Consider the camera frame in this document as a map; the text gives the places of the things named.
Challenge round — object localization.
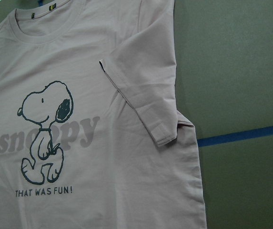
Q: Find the pink Snoopy t-shirt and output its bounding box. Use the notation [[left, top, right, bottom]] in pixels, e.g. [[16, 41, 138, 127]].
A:
[[0, 0, 207, 229]]

